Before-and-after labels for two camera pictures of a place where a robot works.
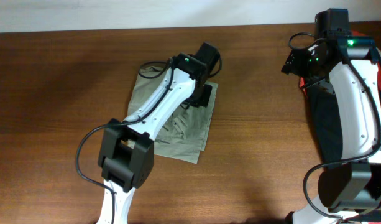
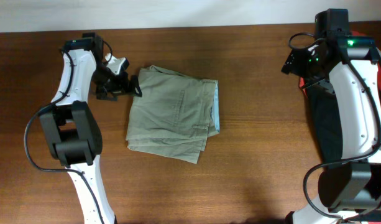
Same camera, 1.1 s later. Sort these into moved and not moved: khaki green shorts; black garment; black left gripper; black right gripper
Moved: black left gripper
Not moved: khaki green shorts; black garment; black right gripper
